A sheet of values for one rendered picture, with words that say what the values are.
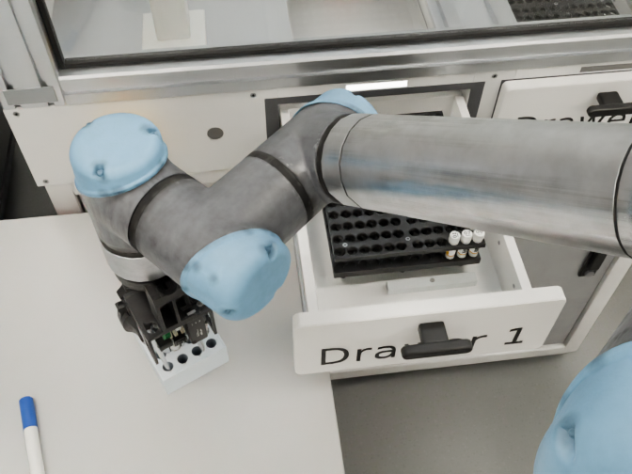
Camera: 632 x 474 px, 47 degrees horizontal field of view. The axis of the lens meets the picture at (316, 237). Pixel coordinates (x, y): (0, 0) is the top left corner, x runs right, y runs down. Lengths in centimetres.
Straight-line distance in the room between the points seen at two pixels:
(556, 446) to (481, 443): 144
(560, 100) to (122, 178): 66
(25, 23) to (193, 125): 24
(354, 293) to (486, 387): 95
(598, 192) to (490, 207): 7
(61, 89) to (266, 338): 40
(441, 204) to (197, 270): 18
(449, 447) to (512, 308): 94
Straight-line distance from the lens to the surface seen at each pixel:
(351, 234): 84
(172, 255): 55
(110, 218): 60
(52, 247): 106
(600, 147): 42
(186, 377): 90
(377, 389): 174
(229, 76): 92
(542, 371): 184
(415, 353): 76
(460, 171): 47
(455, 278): 89
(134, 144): 58
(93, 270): 102
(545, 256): 142
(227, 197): 56
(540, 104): 104
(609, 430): 27
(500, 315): 80
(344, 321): 75
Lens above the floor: 158
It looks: 53 degrees down
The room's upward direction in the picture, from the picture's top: 1 degrees clockwise
